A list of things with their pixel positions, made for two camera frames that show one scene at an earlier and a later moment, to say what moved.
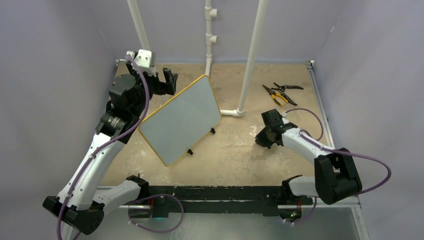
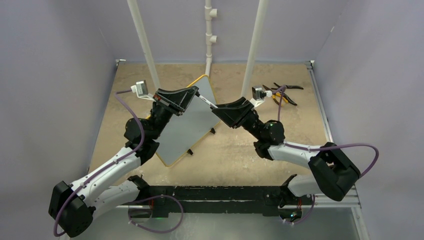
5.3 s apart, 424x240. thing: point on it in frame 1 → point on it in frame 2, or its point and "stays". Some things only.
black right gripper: [261, 140] → [234, 114]
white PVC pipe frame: [212, 38] stays
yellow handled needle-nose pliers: [273, 94] stays
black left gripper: [160, 86] → [178, 100]
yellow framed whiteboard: [180, 124] stays
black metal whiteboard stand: [212, 130] stays
